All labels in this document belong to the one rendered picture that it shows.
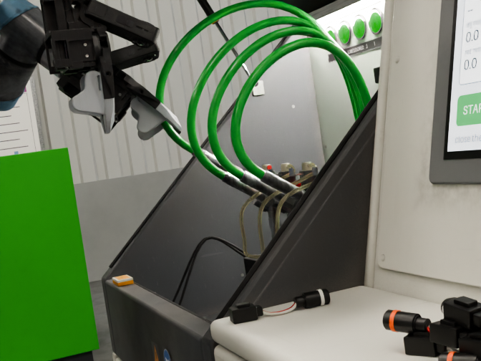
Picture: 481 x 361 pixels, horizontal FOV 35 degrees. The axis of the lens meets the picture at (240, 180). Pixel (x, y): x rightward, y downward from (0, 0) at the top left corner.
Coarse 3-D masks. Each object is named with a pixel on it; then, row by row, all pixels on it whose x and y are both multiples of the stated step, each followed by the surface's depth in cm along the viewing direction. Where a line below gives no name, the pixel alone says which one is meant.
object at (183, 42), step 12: (252, 0) 133; (264, 0) 133; (216, 12) 130; (228, 12) 131; (300, 12) 135; (204, 24) 129; (192, 36) 128; (180, 48) 128; (168, 60) 127; (336, 60) 139; (168, 72) 127; (348, 84) 139; (156, 96) 127; (168, 132) 127; (180, 144) 128
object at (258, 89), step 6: (198, 0) 162; (204, 0) 162; (204, 6) 162; (210, 6) 163; (210, 12) 163; (216, 24) 164; (222, 30) 164; (234, 48) 165; (234, 54) 165; (246, 72) 166; (258, 84) 166; (252, 90) 166; (258, 90) 166
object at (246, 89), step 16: (288, 48) 108; (320, 48) 111; (336, 48) 111; (272, 64) 107; (352, 64) 112; (256, 80) 106; (240, 96) 105; (368, 96) 113; (240, 112) 105; (240, 144) 105; (240, 160) 106; (256, 176) 107; (272, 176) 107; (288, 192) 108; (304, 192) 109
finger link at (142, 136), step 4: (132, 112) 129; (132, 116) 129; (136, 116) 129; (160, 124) 129; (156, 128) 129; (160, 128) 129; (152, 132) 129; (156, 132) 129; (180, 132) 128; (140, 136) 129; (144, 136) 129; (148, 136) 129; (152, 136) 129
